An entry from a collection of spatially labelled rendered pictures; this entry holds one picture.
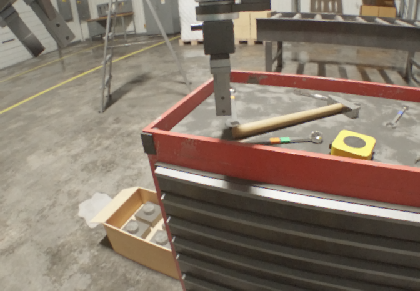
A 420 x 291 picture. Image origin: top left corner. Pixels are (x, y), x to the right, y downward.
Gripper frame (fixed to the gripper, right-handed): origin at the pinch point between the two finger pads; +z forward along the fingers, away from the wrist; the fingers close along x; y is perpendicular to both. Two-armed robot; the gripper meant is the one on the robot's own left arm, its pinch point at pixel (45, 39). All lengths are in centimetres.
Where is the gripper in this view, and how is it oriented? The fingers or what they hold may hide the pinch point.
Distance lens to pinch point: 51.0
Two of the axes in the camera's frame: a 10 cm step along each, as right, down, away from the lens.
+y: 4.5, -7.5, 4.8
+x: -8.0, -1.0, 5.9
